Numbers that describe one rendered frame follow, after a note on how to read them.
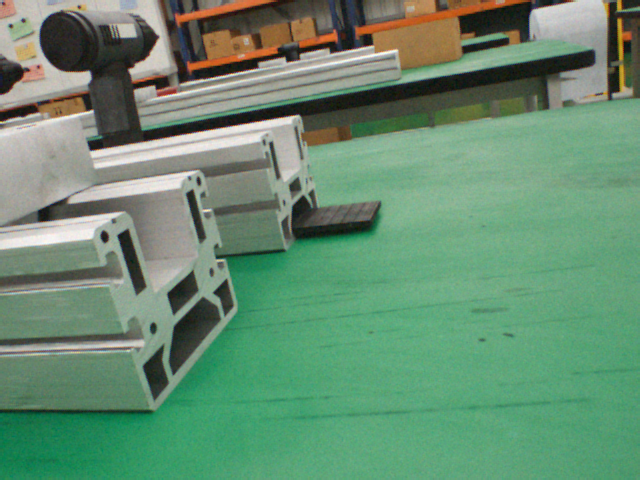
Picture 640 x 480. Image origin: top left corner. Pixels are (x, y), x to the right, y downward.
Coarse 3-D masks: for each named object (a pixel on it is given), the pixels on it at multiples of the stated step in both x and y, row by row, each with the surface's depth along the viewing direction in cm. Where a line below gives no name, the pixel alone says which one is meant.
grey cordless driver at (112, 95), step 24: (48, 24) 55; (72, 24) 55; (96, 24) 57; (120, 24) 61; (144, 24) 66; (48, 48) 56; (72, 48) 56; (96, 48) 57; (120, 48) 61; (144, 48) 66; (96, 72) 61; (120, 72) 62; (96, 96) 60; (120, 96) 62; (96, 120) 61; (120, 120) 61; (120, 144) 62
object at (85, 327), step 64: (128, 192) 30; (192, 192) 30; (0, 256) 24; (64, 256) 23; (128, 256) 25; (192, 256) 30; (0, 320) 25; (64, 320) 24; (128, 320) 24; (192, 320) 32; (0, 384) 27; (64, 384) 25; (128, 384) 24
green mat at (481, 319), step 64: (448, 128) 78; (512, 128) 69; (576, 128) 62; (320, 192) 57; (384, 192) 52; (448, 192) 48; (512, 192) 45; (576, 192) 42; (256, 256) 42; (320, 256) 40; (384, 256) 37; (448, 256) 35; (512, 256) 33; (576, 256) 32; (256, 320) 32; (320, 320) 30; (384, 320) 29; (448, 320) 28; (512, 320) 26; (576, 320) 25; (192, 384) 27; (256, 384) 26; (320, 384) 25; (384, 384) 24; (448, 384) 23; (512, 384) 22; (576, 384) 21; (0, 448) 25; (64, 448) 24; (128, 448) 23; (192, 448) 22; (256, 448) 21; (320, 448) 21; (384, 448) 20; (448, 448) 19; (512, 448) 19; (576, 448) 18
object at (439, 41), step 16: (384, 32) 214; (400, 32) 213; (416, 32) 211; (432, 32) 209; (448, 32) 207; (384, 48) 216; (400, 48) 214; (416, 48) 213; (432, 48) 211; (448, 48) 209; (400, 64) 216; (416, 64) 215; (432, 64) 213; (48, 112) 469; (64, 112) 466; (80, 112) 476; (336, 128) 385
